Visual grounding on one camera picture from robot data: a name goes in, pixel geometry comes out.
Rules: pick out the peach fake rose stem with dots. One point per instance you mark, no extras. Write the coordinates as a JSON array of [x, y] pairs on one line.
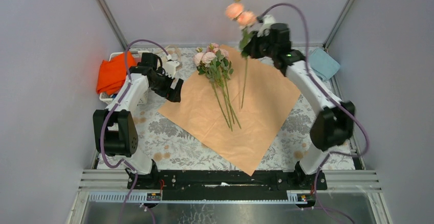
[[212, 76]]

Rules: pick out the white plastic basket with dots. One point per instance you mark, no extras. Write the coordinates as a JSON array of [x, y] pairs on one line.
[[104, 97]]

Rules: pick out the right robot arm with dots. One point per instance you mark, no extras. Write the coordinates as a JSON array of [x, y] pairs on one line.
[[333, 124]]

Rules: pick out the light blue cloth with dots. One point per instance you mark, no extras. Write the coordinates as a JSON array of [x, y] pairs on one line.
[[323, 65]]

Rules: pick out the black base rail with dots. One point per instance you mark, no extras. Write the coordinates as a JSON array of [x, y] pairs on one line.
[[191, 185]]

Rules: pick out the beige ribbon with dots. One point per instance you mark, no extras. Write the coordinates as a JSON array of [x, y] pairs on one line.
[[173, 51]]

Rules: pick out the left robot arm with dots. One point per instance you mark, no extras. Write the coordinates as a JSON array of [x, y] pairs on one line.
[[116, 137]]

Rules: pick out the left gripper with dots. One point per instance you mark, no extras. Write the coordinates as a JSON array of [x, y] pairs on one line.
[[173, 94]]

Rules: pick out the brown kraft wrapping paper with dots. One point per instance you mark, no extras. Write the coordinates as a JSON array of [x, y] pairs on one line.
[[262, 98]]

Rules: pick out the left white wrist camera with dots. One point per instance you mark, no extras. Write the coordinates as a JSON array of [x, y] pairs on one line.
[[171, 67]]

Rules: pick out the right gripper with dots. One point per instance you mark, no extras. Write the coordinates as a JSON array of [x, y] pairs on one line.
[[253, 53]]

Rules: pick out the orange cloth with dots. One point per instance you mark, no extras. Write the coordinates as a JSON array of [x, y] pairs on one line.
[[112, 74]]

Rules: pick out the fake rose stem with bud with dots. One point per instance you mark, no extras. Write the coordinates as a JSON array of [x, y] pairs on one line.
[[245, 19]]

